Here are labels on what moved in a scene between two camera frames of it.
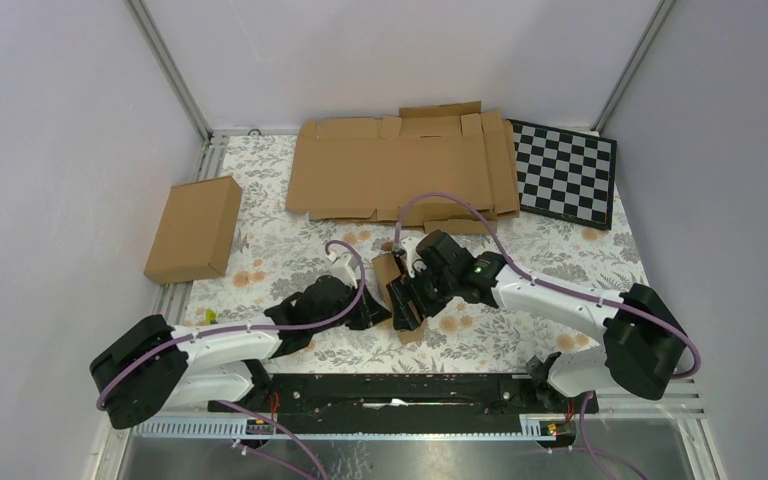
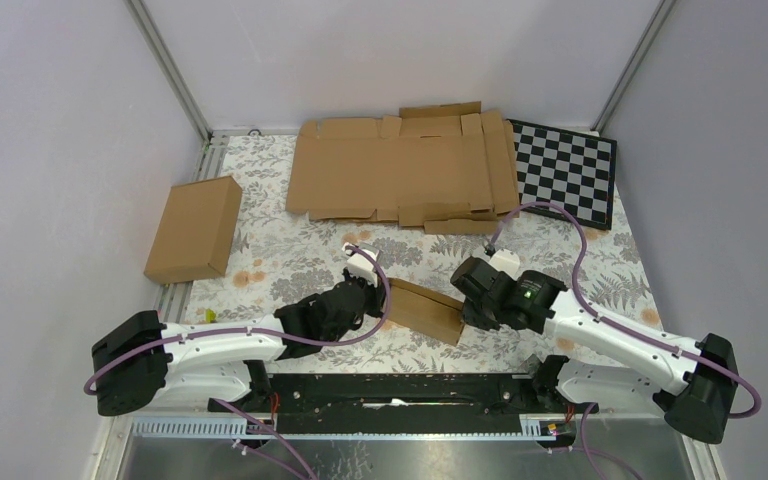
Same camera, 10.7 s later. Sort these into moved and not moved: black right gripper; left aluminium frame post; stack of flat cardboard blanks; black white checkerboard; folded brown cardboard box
Moved: black right gripper
Not moved: left aluminium frame post; black white checkerboard; stack of flat cardboard blanks; folded brown cardboard box
